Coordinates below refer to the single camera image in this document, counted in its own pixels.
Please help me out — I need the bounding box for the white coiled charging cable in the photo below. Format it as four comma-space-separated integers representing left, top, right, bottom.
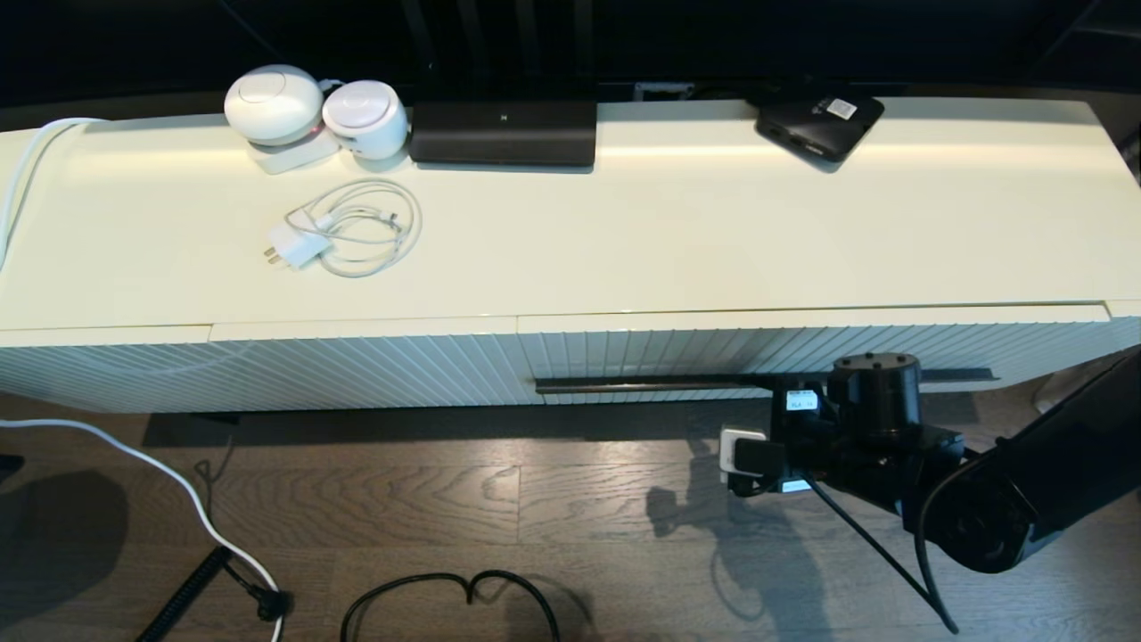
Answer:
287, 179, 423, 279

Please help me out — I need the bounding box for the white charger plug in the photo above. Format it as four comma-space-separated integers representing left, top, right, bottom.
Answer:
264, 222, 335, 269

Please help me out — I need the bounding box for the small white round device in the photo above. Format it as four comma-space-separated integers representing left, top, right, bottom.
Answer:
323, 81, 410, 162

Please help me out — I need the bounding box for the thick white cable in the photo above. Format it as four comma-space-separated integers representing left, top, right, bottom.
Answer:
0, 117, 110, 273
0, 417, 286, 642

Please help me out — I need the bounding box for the black set-top box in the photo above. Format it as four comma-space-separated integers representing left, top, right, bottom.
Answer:
754, 95, 885, 164

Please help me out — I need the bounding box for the white ribbed drawer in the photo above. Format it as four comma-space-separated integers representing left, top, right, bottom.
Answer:
517, 303, 1111, 407

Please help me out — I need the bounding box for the white flat device base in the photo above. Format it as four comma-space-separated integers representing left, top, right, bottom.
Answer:
249, 133, 341, 176

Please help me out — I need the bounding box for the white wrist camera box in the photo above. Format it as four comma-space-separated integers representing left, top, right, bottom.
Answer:
719, 428, 790, 490

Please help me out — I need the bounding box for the white ribbed cabinet front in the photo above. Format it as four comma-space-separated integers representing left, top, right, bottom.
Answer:
0, 325, 215, 415
212, 318, 536, 411

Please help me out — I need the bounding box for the black coiled cable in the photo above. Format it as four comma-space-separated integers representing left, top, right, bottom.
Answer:
136, 546, 295, 642

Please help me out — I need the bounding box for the large white round device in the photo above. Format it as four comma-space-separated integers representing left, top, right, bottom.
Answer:
224, 65, 325, 148

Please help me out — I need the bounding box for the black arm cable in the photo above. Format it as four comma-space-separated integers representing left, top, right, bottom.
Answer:
807, 480, 962, 636

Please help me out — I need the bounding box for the white ribbed TV cabinet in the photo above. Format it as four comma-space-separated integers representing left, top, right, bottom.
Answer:
0, 96, 1141, 416

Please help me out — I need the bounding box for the black router box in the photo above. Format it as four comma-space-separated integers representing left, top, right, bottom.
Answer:
410, 100, 598, 169

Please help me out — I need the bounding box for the black cable loop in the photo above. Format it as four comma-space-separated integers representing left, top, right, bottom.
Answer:
341, 571, 561, 642

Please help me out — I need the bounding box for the grey fabric cushion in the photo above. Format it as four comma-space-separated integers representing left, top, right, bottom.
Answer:
1032, 361, 1111, 413

